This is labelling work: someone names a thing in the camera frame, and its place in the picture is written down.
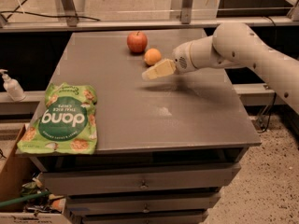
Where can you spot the red apple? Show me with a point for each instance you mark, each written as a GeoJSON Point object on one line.
{"type": "Point", "coordinates": [137, 42]}

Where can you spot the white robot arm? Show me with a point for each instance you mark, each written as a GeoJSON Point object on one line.
{"type": "Point", "coordinates": [233, 45]}

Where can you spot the white pump bottle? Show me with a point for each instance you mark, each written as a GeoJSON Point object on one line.
{"type": "Point", "coordinates": [12, 87]}

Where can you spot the orange fruit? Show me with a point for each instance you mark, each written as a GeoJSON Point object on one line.
{"type": "Point", "coordinates": [152, 56]}

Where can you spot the grey drawer cabinet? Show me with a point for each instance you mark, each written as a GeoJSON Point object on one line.
{"type": "Point", "coordinates": [165, 147]}

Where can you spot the metal frame rail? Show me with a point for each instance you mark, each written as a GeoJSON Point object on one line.
{"type": "Point", "coordinates": [53, 26]}

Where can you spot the green dang chips bag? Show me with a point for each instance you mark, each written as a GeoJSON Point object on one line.
{"type": "Point", "coordinates": [68, 124]}

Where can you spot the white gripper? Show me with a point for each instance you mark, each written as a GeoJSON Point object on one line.
{"type": "Point", "coordinates": [181, 58]}

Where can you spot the cardboard box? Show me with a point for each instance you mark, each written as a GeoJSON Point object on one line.
{"type": "Point", "coordinates": [14, 172]}

